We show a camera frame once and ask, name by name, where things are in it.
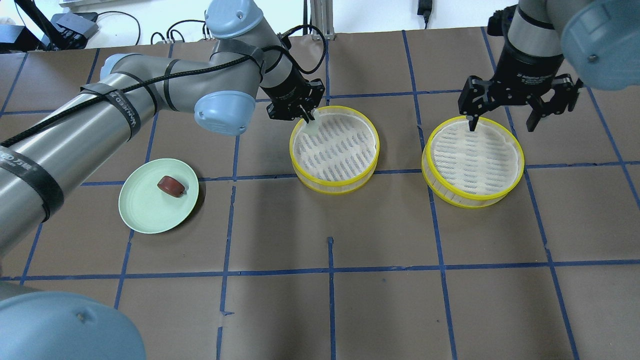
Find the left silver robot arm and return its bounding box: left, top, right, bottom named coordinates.
left=0, top=0, right=325, bottom=256

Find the aluminium frame post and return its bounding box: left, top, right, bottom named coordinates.
left=309, top=0, right=336, bottom=41

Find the brown bun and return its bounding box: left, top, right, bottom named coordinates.
left=157, top=175, right=186, bottom=198

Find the yellow steamer basket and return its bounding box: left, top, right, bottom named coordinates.
left=421, top=116, right=525, bottom=209
left=288, top=105, right=381, bottom=195

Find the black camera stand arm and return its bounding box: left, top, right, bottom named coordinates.
left=13, top=0, right=68, bottom=51

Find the light green plate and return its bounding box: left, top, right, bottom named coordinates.
left=118, top=158, right=200, bottom=234

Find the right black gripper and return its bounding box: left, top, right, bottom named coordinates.
left=458, top=47, right=585, bottom=133

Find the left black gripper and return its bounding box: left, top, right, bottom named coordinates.
left=265, top=78, right=326, bottom=125

